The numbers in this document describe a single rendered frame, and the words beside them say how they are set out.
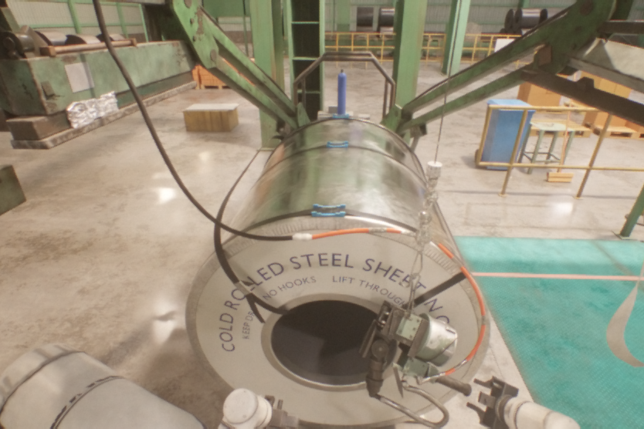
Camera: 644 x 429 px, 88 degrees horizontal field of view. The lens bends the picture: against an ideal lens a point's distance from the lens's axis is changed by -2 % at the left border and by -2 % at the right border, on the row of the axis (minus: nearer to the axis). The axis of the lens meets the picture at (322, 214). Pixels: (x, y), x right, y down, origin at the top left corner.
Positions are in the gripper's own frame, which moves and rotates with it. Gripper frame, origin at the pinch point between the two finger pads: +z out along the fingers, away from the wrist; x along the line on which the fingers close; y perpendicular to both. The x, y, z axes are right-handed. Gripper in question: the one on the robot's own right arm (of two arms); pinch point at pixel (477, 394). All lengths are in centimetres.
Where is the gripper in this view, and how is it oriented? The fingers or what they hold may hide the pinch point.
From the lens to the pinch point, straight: 130.0
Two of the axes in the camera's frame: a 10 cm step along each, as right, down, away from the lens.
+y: -9.0, -4.4, -0.9
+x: -4.0, 8.8, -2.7
